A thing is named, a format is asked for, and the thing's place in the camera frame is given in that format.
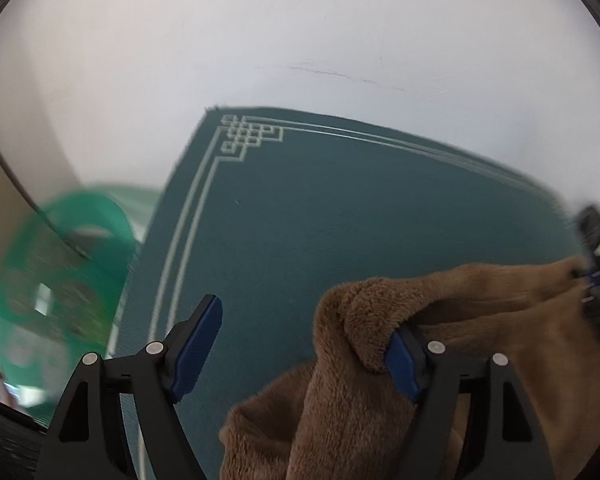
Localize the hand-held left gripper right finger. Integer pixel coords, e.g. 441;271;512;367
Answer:
384;322;556;480

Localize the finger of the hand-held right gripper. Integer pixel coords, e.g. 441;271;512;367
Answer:
571;259;600;291
576;204;600;257

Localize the green flower-print round panel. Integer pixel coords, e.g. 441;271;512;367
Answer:
0;187;146;416

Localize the teal mat with white border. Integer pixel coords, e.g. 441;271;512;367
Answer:
105;105;588;480

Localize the dark mesh seat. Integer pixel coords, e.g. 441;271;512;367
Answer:
0;390;48;480

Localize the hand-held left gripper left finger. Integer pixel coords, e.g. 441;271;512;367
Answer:
34;294;224;480

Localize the brown fleece garment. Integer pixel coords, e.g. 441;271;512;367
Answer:
219;255;600;480

